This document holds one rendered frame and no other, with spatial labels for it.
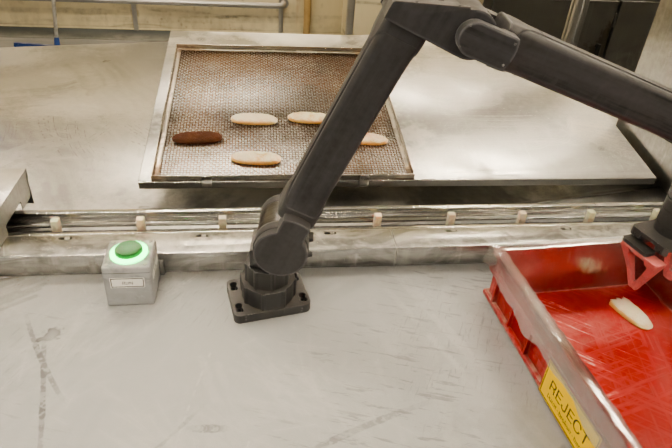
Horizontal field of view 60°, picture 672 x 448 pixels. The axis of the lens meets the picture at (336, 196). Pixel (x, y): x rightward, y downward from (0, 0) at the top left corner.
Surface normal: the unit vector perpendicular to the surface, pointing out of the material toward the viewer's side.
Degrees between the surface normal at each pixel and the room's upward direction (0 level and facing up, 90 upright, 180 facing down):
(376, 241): 0
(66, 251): 0
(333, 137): 89
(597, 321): 0
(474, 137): 10
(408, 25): 90
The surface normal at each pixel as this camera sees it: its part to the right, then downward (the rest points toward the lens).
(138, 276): 0.12, 0.54
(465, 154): 0.08, -0.74
